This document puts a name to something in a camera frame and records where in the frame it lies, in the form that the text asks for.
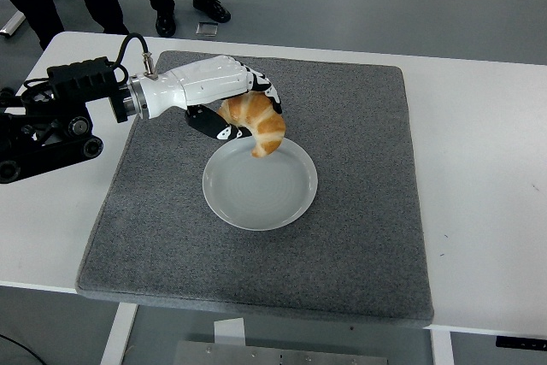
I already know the small metal floor plate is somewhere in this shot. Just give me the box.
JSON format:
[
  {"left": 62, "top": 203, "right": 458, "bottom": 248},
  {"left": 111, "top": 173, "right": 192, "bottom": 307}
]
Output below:
[{"left": 195, "top": 21, "right": 221, "bottom": 37}]

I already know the thin black floor cable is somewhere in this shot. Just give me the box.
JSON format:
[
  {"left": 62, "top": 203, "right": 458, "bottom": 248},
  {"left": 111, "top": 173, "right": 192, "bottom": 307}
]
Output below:
[{"left": 0, "top": 333, "right": 44, "bottom": 365}]

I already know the white furniture foot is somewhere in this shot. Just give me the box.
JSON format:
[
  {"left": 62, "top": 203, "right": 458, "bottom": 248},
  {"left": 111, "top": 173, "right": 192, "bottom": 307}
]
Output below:
[{"left": 0, "top": 9, "right": 27, "bottom": 38}]

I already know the round white plate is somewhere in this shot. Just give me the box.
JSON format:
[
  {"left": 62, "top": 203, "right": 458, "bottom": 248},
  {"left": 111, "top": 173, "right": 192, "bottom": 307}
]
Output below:
[{"left": 202, "top": 132, "right": 320, "bottom": 232}]

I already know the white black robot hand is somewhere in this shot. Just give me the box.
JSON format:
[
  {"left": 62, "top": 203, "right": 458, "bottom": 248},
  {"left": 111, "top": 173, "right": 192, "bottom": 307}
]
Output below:
[{"left": 135, "top": 54, "right": 286, "bottom": 142}]

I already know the golden brown croissant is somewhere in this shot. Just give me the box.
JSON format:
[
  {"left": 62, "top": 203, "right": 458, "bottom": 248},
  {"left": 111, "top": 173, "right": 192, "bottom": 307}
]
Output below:
[{"left": 216, "top": 91, "right": 286, "bottom": 159}]

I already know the white table leg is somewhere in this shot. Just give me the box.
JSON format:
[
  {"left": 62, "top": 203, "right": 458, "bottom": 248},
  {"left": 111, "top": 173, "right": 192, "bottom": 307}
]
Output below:
[
  {"left": 429, "top": 329, "right": 453, "bottom": 365},
  {"left": 99, "top": 303, "right": 139, "bottom": 365}
]

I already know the black table control panel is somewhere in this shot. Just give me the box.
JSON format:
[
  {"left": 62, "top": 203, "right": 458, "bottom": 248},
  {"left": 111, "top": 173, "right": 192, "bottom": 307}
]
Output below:
[{"left": 495, "top": 336, "right": 547, "bottom": 350}]

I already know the grey square felt mat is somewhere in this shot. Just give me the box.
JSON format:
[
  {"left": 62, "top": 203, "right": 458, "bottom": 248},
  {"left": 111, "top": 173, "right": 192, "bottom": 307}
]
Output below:
[{"left": 75, "top": 50, "right": 436, "bottom": 331}]

